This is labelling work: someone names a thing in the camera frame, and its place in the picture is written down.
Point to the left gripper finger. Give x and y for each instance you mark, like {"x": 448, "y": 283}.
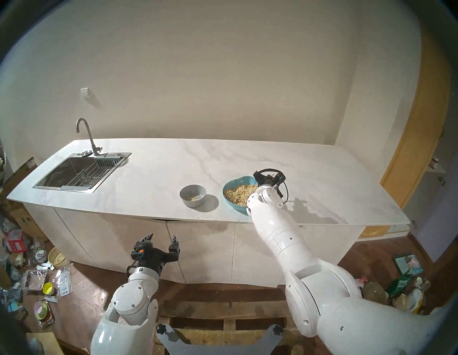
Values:
{"x": 174, "y": 252}
{"x": 145, "y": 243}

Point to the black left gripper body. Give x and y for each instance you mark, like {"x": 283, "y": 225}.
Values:
{"x": 154, "y": 258}

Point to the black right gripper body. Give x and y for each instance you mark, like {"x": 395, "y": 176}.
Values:
{"x": 263, "y": 179}

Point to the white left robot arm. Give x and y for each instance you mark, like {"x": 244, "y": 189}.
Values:
{"x": 130, "y": 304}

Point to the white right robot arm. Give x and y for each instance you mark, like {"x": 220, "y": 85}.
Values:
{"x": 286, "y": 243}

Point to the blue scalloped bowl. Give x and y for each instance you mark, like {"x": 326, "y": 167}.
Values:
{"x": 234, "y": 208}

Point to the small grey bowl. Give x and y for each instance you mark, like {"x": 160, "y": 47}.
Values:
{"x": 193, "y": 204}

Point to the olive green bowl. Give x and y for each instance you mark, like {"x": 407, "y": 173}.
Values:
{"x": 375, "y": 291}

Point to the large oat flake heap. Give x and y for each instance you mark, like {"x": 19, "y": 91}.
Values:
{"x": 238, "y": 193}

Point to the white counter cabinet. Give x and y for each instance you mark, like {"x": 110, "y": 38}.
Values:
{"x": 207, "y": 250}

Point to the small oat flake portion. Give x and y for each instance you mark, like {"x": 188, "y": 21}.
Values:
{"x": 194, "y": 198}

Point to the black star knob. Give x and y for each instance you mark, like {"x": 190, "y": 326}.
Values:
{"x": 161, "y": 329}
{"x": 277, "y": 330}

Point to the wicker basket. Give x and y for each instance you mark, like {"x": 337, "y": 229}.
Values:
{"x": 56, "y": 257}

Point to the slotted steel sink tray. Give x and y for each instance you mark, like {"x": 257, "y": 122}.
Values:
{"x": 107, "y": 162}

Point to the clear labelled plastic bag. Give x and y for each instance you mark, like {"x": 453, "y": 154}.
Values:
{"x": 63, "y": 284}

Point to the yellow green cup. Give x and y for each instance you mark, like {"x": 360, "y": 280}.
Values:
{"x": 48, "y": 288}

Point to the curved steel faucet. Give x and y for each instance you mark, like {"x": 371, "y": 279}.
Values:
{"x": 96, "y": 148}

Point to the round metal sink knob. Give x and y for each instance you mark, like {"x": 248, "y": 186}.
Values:
{"x": 86, "y": 153}

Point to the stainless steel sink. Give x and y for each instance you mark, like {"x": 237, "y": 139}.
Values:
{"x": 53, "y": 175}

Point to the clear plastic tray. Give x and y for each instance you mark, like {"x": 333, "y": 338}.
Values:
{"x": 35, "y": 281}

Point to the pink green cup stack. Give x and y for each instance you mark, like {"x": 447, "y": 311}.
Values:
{"x": 41, "y": 309}

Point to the red white box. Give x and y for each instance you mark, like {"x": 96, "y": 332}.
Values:
{"x": 16, "y": 241}

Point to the white bottle pink cap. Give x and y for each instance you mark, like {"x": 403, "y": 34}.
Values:
{"x": 360, "y": 282}

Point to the brown cardboard box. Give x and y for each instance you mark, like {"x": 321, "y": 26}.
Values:
{"x": 18, "y": 177}

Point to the dark framed picture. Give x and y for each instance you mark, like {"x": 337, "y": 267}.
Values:
{"x": 406, "y": 263}

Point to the small jar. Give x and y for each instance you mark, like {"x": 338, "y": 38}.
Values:
{"x": 434, "y": 163}

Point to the white plastic bottle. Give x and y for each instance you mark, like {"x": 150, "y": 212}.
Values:
{"x": 415, "y": 298}

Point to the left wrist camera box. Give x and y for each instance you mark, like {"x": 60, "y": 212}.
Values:
{"x": 137, "y": 254}

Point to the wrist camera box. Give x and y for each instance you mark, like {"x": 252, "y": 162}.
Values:
{"x": 137, "y": 254}
{"x": 279, "y": 180}

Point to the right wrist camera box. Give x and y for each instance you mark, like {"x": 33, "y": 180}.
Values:
{"x": 279, "y": 180}

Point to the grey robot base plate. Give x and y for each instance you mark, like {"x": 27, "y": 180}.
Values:
{"x": 218, "y": 350}

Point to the yellow wooden door frame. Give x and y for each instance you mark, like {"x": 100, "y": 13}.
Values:
{"x": 415, "y": 143}

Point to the white wall switch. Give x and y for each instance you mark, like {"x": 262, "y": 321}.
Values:
{"x": 84, "y": 92}

